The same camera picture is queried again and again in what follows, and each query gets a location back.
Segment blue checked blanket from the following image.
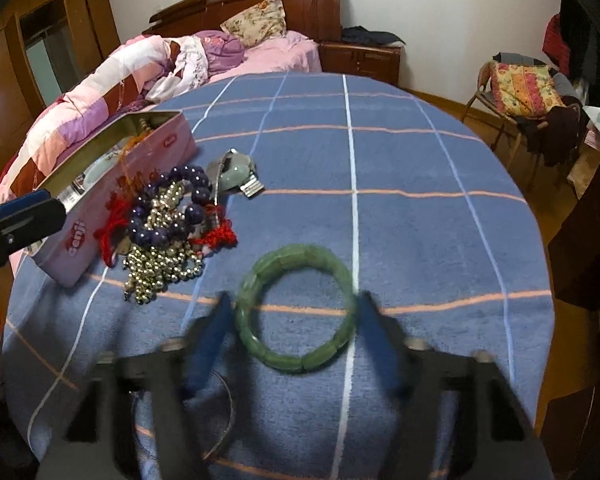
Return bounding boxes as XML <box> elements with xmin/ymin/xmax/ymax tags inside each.
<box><xmin>0</xmin><ymin>72</ymin><xmax>556</xmax><ymax>480</ymax></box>

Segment red knotted tassel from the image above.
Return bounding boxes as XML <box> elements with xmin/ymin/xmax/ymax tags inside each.
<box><xmin>94</xmin><ymin>192</ymin><xmax>133</xmax><ymax>267</ymax></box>

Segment green jade bracelet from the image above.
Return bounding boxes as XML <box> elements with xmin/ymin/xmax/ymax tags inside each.
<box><xmin>235</xmin><ymin>242</ymin><xmax>357</xmax><ymax>375</ymax></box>

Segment purple bead bracelet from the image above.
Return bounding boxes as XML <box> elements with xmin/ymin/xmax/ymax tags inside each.
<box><xmin>129</xmin><ymin>165</ymin><xmax>216</xmax><ymax>250</ymax></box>

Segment wooden wardrobe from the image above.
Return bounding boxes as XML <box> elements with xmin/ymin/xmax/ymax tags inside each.
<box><xmin>0</xmin><ymin>0</ymin><xmax>121</xmax><ymax>201</ymax></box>

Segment hanging dark coat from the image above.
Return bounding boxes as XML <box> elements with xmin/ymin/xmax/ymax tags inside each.
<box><xmin>560</xmin><ymin>0</ymin><xmax>600</xmax><ymax>106</ymax></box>

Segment silver bead necklace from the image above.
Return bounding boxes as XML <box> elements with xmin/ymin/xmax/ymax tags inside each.
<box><xmin>122</xmin><ymin>180</ymin><xmax>206</xmax><ymax>306</ymax></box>

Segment dark wooden headboard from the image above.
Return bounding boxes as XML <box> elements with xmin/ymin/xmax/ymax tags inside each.
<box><xmin>141</xmin><ymin>0</ymin><xmax>346</xmax><ymax>43</ymax></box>

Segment white bangle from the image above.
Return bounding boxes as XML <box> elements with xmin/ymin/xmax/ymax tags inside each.
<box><xmin>82</xmin><ymin>152</ymin><xmax>123</xmax><ymax>183</ymax></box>

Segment hanging red garment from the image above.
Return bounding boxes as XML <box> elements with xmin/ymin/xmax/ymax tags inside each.
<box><xmin>542</xmin><ymin>14</ymin><xmax>566</xmax><ymax>68</ymax></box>

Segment wooden chair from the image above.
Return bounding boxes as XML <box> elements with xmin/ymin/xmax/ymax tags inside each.
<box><xmin>462</xmin><ymin>52</ymin><xmax>581</xmax><ymax>186</ymax></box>

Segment floral pillow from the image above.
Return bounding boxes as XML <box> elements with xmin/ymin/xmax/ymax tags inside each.
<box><xmin>220</xmin><ymin>0</ymin><xmax>287</xmax><ymax>48</ymax></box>

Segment purple garment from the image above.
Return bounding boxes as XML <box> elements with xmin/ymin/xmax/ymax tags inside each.
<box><xmin>192</xmin><ymin>30</ymin><xmax>246</xmax><ymax>76</ymax></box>

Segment thin silver bangle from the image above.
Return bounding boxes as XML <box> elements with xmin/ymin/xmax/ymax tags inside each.
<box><xmin>200</xmin><ymin>370</ymin><xmax>238</xmax><ymax>463</ymax></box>

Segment colourful patterned cushion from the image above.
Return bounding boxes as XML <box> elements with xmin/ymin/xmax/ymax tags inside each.
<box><xmin>490</xmin><ymin>60</ymin><xmax>567</xmax><ymax>117</ymax></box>

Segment pink patchwork quilt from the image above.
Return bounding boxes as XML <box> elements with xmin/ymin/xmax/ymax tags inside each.
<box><xmin>0</xmin><ymin>35</ymin><xmax>181</xmax><ymax>211</ymax></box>

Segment wooden nightstand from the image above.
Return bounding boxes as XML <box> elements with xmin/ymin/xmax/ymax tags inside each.
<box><xmin>318</xmin><ymin>40</ymin><xmax>402</xmax><ymax>86</ymax></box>

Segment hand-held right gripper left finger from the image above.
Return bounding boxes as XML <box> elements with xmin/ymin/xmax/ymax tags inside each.
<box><xmin>35</xmin><ymin>290</ymin><xmax>237</xmax><ymax>480</ymax></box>

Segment pink tin box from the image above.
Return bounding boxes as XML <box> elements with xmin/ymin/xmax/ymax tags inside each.
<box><xmin>30</xmin><ymin>111</ymin><xmax>201</xmax><ymax>288</ymax></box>

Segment silver wristwatch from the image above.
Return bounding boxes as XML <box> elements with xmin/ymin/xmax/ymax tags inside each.
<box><xmin>206</xmin><ymin>148</ymin><xmax>266</xmax><ymax>199</ymax></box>

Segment dark folded clothes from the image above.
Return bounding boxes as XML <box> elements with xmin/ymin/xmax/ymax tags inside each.
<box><xmin>341</xmin><ymin>25</ymin><xmax>406</xmax><ymax>47</ymax></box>

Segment white floral garment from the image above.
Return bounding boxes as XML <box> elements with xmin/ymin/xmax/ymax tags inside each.
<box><xmin>147</xmin><ymin>37</ymin><xmax>211</xmax><ymax>103</ymax></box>

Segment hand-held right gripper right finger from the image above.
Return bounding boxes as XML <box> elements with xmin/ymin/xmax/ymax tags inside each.
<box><xmin>357</xmin><ymin>290</ymin><xmax>556</xmax><ymax>480</ymax></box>

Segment dark wooden cabinet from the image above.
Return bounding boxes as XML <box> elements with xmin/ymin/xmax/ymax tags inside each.
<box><xmin>547</xmin><ymin>145</ymin><xmax>600</xmax><ymax>311</ymax></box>

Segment dark clothes on chair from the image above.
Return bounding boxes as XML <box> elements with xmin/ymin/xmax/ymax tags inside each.
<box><xmin>517</xmin><ymin>105</ymin><xmax>583</xmax><ymax>167</ymax></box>

